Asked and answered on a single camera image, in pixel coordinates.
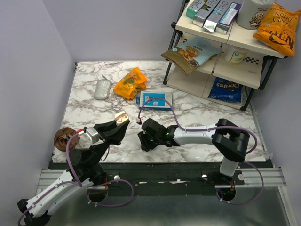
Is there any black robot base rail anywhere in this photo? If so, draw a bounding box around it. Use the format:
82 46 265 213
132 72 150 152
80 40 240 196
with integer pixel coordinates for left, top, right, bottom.
102 163 244 196

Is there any blue gold chips bag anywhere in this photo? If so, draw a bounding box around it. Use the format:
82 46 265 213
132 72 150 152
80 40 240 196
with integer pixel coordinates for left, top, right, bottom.
161 36 222 75

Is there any brown paper cupcake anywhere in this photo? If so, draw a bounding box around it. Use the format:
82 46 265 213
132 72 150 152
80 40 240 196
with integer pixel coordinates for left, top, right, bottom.
54 127 80 152

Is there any white yellow cup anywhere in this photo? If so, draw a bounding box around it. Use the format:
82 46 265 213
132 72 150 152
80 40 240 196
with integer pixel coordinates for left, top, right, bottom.
224 45 249 64

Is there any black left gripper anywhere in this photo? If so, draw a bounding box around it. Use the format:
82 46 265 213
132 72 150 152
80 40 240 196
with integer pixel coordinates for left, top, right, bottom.
90 116 130 166

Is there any orange candy bag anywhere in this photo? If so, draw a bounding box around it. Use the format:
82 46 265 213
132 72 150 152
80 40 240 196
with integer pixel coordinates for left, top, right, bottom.
113 67 147 100

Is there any silver ro box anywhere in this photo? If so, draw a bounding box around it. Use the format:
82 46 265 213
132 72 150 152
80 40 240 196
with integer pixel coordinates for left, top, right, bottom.
203 0 230 32
192 0 220 27

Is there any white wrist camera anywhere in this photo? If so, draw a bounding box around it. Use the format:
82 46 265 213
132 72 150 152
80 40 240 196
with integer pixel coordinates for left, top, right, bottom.
136 116 148 125
84 127 99 144

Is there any silver RO box left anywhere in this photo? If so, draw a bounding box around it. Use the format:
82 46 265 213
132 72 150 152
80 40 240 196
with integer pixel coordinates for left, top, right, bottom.
192 0 220 27

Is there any blue Doritos bag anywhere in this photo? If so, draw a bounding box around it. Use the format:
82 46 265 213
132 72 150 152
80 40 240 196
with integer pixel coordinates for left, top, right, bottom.
208 77 243 103

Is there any white popcorn tub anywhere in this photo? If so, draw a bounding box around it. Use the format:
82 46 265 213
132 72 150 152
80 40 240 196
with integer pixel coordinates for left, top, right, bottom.
237 0 275 30

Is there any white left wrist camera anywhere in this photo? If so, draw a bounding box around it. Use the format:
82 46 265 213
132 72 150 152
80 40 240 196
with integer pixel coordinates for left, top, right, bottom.
84 127 99 144

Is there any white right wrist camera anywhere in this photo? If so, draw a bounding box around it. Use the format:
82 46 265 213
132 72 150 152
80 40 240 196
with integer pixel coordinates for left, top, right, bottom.
136 116 148 125

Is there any green RO box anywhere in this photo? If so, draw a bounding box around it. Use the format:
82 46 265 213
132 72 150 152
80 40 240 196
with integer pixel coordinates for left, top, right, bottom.
186 0 206 19

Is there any orange honey dijon chips bag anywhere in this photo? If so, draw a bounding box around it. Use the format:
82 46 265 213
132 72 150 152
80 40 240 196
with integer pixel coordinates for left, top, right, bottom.
253 3 301 57

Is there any black beige shelf rack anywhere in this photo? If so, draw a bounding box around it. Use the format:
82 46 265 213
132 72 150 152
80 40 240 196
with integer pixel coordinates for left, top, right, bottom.
163 0 285 111

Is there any purple blue box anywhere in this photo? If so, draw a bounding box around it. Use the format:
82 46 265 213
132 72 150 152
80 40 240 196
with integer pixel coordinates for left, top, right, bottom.
215 2 242 35

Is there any blue Harry's razor box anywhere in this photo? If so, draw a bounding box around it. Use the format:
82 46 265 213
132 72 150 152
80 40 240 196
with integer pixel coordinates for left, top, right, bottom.
136 91 172 111

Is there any grey glitter pouch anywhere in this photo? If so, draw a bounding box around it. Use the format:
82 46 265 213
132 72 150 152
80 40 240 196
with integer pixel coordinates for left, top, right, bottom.
93 75 112 100

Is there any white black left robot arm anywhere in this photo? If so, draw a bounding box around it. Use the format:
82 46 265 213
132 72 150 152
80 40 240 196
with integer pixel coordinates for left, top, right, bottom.
17 117 130 226

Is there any beige small earbud case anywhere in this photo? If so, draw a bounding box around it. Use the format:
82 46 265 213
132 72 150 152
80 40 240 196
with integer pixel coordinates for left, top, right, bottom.
114 111 129 126

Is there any silver RO box middle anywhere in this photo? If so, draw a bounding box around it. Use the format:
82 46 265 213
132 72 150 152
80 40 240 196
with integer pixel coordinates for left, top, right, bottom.
203 0 230 32

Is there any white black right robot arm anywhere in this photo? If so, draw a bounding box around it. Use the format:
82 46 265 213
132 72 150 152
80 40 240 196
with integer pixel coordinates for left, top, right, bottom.
138 119 250 185

